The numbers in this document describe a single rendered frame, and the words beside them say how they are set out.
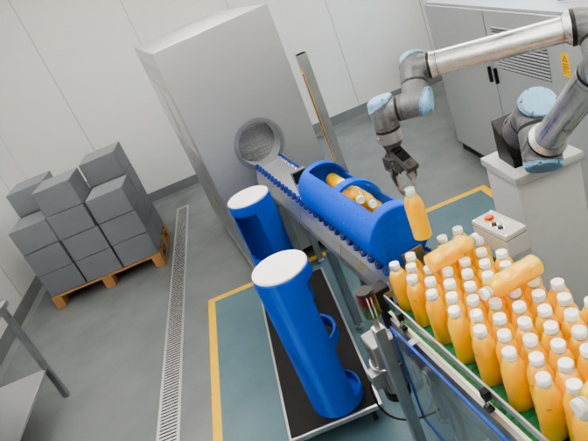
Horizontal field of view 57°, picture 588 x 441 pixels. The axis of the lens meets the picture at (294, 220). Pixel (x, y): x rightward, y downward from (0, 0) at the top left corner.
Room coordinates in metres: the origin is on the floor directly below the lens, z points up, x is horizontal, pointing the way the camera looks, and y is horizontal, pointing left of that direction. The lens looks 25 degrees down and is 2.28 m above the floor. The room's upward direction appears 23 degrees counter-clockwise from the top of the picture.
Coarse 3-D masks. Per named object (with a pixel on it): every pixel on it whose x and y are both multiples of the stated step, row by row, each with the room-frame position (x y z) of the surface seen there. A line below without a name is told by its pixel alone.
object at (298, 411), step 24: (312, 288) 3.36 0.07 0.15; (264, 312) 3.31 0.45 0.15; (336, 312) 2.97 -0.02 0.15; (288, 360) 2.70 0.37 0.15; (360, 360) 2.45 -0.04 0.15; (288, 384) 2.50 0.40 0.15; (288, 408) 2.32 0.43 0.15; (312, 408) 2.25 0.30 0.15; (360, 408) 2.12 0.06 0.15; (288, 432) 2.16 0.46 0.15; (312, 432) 2.09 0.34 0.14
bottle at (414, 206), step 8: (408, 200) 1.79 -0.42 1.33; (416, 200) 1.77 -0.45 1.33; (408, 208) 1.78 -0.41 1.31; (416, 208) 1.77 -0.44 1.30; (424, 208) 1.78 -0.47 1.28; (408, 216) 1.80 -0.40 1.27; (416, 216) 1.77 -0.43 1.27; (424, 216) 1.77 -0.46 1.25; (416, 224) 1.77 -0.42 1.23; (424, 224) 1.77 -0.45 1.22; (416, 232) 1.78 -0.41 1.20; (424, 232) 1.77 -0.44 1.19; (416, 240) 1.79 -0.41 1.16
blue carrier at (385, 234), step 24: (312, 168) 2.76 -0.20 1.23; (336, 168) 2.84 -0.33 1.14; (312, 192) 2.59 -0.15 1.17; (336, 192) 2.37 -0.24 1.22; (336, 216) 2.29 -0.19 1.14; (360, 216) 2.08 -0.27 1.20; (384, 216) 1.97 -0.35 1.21; (360, 240) 2.04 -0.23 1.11; (384, 240) 1.96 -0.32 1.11; (408, 240) 1.98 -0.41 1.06; (384, 264) 1.96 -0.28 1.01
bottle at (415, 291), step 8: (408, 288) 1.64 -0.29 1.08; (416, 288) 1.62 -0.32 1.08; (424, 288) 1.63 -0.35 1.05; (408, 296) 1.64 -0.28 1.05; (416, 296) 1.61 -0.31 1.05; (416, 304) 1.62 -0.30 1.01; (424, 304) 1.61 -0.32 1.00; (416, 312) 1.62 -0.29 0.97; (424, 312) 1.61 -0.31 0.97; (416, 320) 1.63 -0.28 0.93; (424, 320) 1.61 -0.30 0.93
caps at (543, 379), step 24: (480, 264) 1.55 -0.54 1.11; (504, 264) 1.50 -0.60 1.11; (456, 312) 1.37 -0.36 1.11; (480, 312) 1.33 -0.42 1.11; (576, 312) 1.17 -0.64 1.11; (480, 336) 1.25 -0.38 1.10; (504, 336) 1.20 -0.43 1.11; (528, 336) 1.16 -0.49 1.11; (576, 336) 1.10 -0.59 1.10; (576, 384) 0.95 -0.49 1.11
